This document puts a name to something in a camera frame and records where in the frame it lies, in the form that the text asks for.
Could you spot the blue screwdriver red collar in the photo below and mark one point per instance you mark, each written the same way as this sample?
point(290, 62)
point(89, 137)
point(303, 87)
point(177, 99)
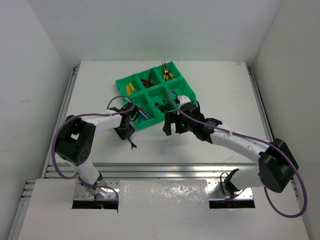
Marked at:
point(144, 113)

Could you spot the red utility knife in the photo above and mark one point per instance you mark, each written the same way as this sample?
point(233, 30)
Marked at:
point(143, 82)
point(149, 79)

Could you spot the silver wrench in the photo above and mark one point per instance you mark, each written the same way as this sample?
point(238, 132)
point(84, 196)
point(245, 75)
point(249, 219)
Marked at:
point(133, 146)

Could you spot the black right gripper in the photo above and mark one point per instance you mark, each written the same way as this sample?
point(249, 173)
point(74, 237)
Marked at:
point(171, 117)

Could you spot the yellow pliers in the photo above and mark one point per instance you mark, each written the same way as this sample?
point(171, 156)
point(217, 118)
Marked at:
point(166, 72)
point(172, 76)

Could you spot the green six-compartment tray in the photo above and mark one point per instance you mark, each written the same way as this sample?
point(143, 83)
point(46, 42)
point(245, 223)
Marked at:
point(147, 97)

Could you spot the aluminium front rail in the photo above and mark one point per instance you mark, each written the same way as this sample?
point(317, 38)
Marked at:
point(167, 171)

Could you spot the small yellow utility knife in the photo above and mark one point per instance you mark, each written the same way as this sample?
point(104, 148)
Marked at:
point(132, 87)

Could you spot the white foreground cover panel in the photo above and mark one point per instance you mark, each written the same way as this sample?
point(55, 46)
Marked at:
point(152, 210)

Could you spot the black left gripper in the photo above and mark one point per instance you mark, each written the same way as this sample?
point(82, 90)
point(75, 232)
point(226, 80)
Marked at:
point(124, 133)

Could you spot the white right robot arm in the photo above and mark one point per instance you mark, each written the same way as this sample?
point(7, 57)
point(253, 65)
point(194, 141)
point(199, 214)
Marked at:
point(273, 160)

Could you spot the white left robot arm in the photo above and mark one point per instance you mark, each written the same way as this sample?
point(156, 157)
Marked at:
point(74, 139)

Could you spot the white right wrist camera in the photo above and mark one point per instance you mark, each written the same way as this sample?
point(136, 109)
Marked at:
point(182, 99)

